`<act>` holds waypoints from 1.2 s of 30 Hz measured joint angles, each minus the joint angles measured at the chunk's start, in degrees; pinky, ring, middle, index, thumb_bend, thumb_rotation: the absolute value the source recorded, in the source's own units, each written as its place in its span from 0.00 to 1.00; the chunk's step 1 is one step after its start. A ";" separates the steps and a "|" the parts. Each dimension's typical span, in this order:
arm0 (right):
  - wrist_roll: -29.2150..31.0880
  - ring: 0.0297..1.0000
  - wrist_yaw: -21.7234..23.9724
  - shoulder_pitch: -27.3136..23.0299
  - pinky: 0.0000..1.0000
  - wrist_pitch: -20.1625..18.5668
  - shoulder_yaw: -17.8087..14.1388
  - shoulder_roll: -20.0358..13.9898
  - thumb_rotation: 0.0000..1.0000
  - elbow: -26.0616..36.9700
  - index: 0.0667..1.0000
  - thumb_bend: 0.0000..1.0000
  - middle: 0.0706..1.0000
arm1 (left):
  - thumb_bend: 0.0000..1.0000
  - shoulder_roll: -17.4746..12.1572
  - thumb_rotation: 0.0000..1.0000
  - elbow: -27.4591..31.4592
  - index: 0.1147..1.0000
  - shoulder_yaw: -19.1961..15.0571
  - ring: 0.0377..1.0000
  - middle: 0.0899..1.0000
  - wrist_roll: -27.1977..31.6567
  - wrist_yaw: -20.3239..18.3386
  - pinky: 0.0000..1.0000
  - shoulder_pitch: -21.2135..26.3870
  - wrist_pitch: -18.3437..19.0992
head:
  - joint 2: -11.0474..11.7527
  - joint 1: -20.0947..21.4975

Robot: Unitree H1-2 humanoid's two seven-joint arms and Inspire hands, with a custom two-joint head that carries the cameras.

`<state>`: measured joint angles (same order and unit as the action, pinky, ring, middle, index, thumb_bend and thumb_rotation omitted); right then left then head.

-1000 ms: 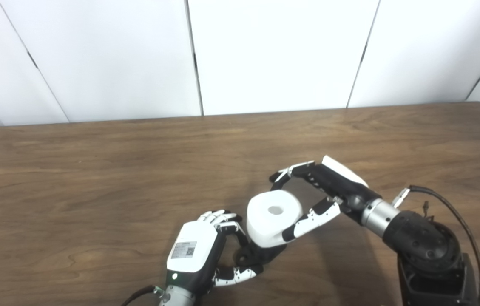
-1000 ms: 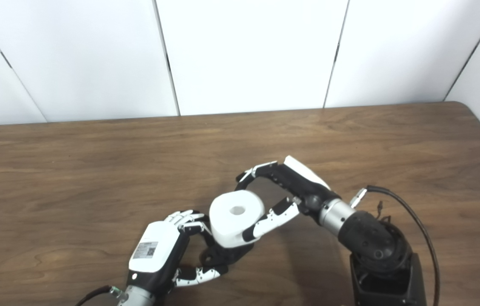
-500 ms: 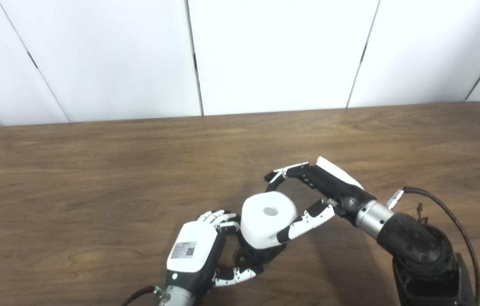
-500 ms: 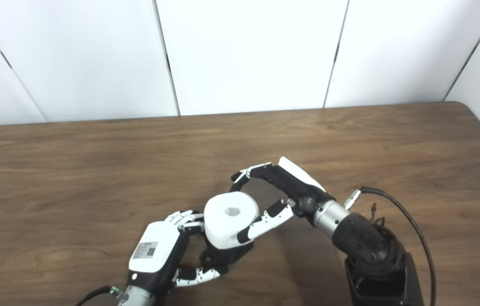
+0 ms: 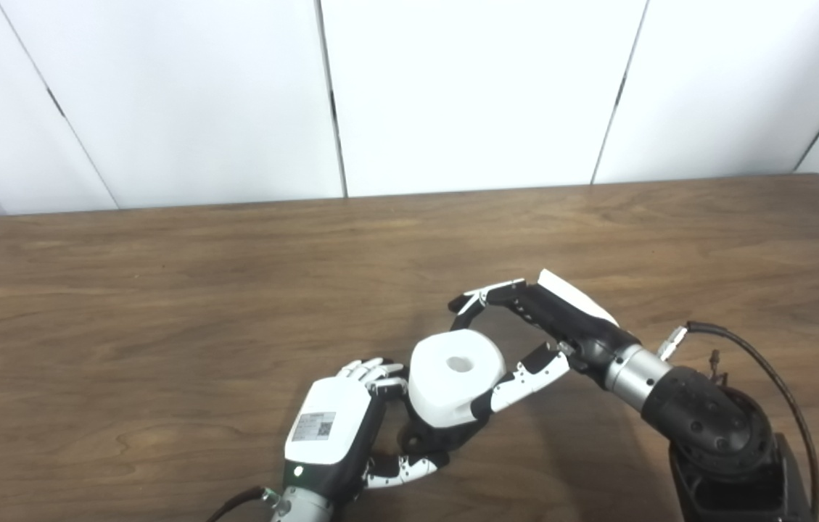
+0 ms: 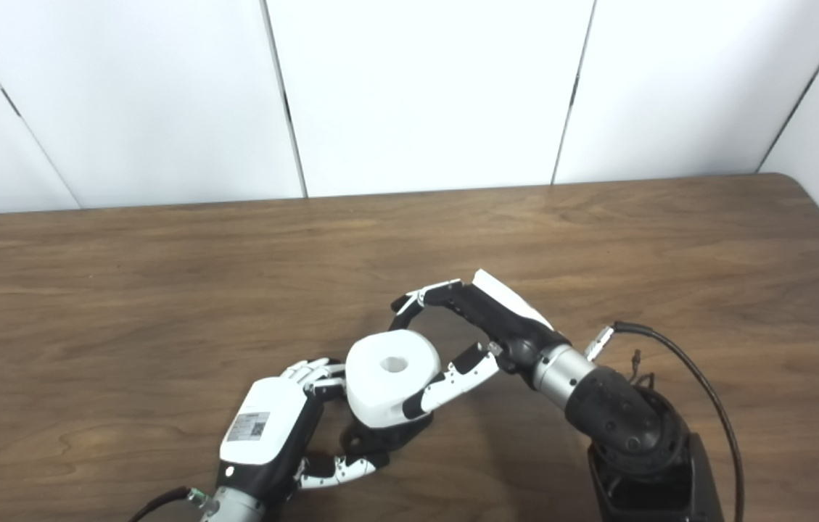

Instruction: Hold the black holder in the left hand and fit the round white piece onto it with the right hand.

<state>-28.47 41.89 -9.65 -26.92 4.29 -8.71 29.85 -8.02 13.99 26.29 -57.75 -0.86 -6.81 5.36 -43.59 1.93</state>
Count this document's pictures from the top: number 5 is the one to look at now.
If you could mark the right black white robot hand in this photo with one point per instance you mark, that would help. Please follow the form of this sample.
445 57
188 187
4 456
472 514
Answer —
569 322

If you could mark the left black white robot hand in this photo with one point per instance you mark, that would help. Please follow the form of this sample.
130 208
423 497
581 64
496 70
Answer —
333 428

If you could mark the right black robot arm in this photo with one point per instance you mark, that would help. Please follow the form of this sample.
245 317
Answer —
714 435

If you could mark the round white plastic piece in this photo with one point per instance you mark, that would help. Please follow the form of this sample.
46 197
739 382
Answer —
453 377

